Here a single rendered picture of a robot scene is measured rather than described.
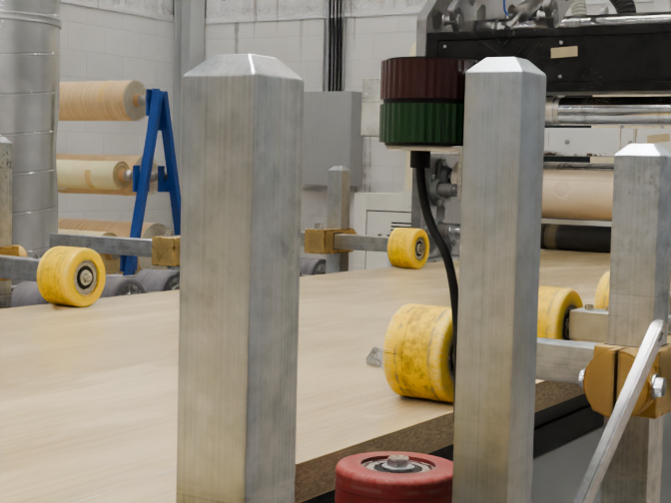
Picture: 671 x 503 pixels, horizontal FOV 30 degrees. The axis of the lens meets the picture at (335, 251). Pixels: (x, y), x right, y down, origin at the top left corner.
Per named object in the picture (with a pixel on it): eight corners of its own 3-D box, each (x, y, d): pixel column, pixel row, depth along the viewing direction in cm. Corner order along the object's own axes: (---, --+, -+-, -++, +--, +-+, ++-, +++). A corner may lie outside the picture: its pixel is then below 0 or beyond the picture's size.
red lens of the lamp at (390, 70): (499, 103, 74) (500, 66, 74) (453, 97, 69) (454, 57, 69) (410, 104, 78) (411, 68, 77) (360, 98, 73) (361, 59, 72)
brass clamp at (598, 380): (709, 398, 100) (712, 335, 99) (655, 425, 88) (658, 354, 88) (633, 389, 103) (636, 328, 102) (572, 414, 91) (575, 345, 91)
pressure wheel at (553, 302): (577, 272, 127) (550, 319, 122) (590, 334, 131) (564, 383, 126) (523, 268, 131) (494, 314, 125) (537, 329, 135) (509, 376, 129)
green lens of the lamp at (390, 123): (497, 145, 75) (498, 108, 74) (452, 142, 70) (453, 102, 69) (409, 144, 78) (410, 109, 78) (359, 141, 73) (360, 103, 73)
